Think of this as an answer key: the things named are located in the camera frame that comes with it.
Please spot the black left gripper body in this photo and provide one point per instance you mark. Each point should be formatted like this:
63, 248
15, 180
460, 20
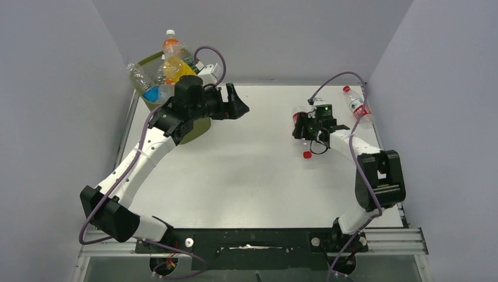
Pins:
211, 104

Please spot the green plastic mesh bin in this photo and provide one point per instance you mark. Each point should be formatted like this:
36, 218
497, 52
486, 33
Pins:
153, 63

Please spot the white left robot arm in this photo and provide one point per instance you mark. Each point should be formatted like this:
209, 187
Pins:
106, 206

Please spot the dark green label bottle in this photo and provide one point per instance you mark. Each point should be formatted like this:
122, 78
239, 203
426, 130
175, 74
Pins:
188, 58

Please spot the blue label water bottle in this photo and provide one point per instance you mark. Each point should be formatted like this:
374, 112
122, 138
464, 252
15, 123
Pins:
149, 88

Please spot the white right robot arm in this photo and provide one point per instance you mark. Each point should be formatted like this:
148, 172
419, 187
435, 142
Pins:
379, 183

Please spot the red label bottle red cap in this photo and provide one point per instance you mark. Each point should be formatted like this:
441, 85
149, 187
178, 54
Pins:
304, 144

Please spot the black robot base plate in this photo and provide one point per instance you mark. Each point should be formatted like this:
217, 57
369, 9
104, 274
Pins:
262, 249

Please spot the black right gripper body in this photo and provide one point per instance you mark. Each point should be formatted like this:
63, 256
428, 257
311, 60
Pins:
310, 131

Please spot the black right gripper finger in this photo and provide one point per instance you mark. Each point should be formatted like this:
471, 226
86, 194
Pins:
298, 131
302, 117

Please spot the orange label tea bottle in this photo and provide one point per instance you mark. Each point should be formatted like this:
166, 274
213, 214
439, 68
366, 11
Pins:
171, 46

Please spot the yellow juice bottle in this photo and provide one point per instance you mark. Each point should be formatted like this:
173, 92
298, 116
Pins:
174, 68

